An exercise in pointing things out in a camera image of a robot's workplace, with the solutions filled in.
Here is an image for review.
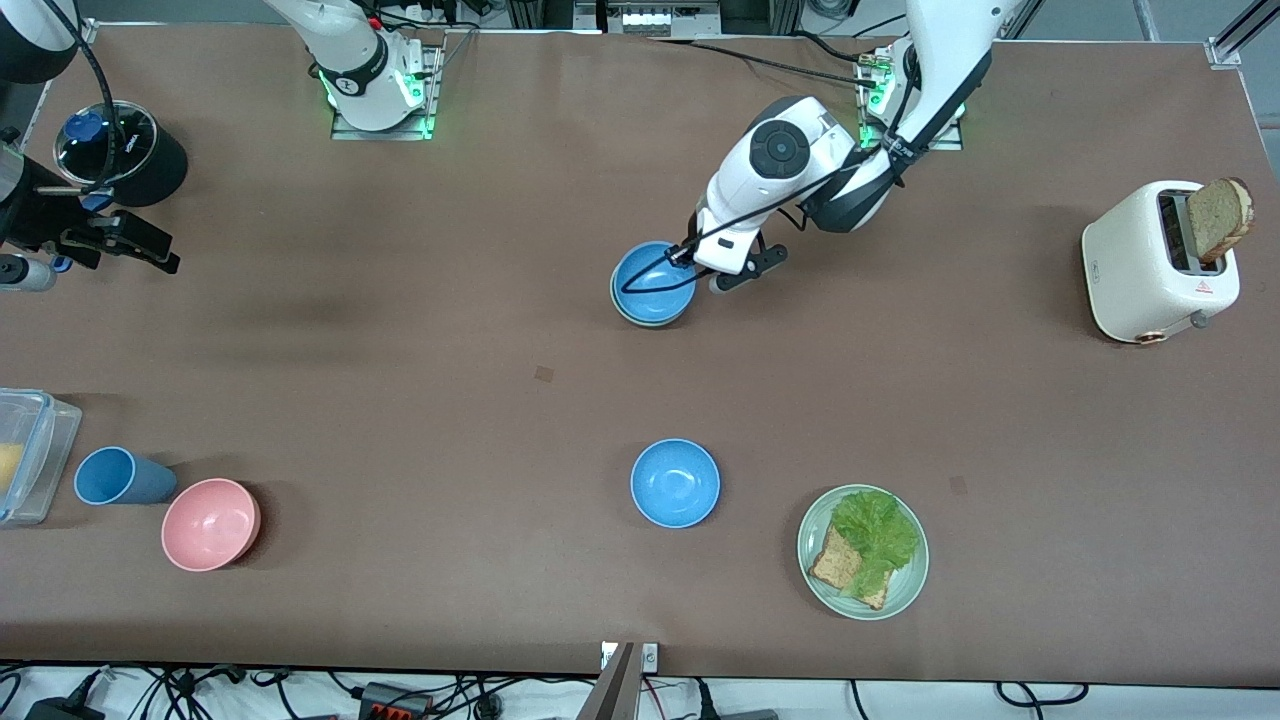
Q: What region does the blue bowl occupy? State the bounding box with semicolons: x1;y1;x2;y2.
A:
630;438;721;529
611;241;701;323

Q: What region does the green bowl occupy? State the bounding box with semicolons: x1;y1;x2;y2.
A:
610;280;698;329

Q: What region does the pink bowl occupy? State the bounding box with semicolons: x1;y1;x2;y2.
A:
161;478;263;572

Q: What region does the black pot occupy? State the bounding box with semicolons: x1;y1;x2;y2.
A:
55;100;189;208

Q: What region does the clear plastic container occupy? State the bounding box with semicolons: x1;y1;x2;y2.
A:
0;388;83;527

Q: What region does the blue cup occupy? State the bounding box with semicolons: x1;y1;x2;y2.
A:
74;446;179;507

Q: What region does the green lettuce leaf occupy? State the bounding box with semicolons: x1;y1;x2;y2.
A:
832;488;921;599

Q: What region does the brown bread slice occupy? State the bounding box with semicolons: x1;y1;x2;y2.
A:
808;524;891;611

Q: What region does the white power strip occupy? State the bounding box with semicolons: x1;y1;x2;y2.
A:
378;0;456;29

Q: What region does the green plate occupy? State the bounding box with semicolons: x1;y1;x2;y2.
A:
797;484;930;621

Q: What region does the cream toaster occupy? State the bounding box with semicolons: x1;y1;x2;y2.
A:
1082;180;1241;344

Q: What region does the brown toast slice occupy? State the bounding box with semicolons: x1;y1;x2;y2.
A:
1187;177;1257;264

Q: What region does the black box with orange connectors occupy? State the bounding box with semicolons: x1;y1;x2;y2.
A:
360;682;433;720

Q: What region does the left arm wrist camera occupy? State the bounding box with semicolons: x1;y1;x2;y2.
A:
708;245;788;294

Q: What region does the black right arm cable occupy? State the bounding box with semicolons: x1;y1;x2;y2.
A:
45;0;126;197

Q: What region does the black cable on table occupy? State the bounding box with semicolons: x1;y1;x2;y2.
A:
648;33;881;89

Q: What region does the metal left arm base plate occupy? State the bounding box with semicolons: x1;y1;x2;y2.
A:
858;50;964;152

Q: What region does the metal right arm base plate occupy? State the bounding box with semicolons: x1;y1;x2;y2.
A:
330;45;443;141

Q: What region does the grey camera post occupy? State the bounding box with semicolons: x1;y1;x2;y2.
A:
578;643;638;720

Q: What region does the black looped cable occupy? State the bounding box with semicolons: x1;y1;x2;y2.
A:
995;682;1089;708

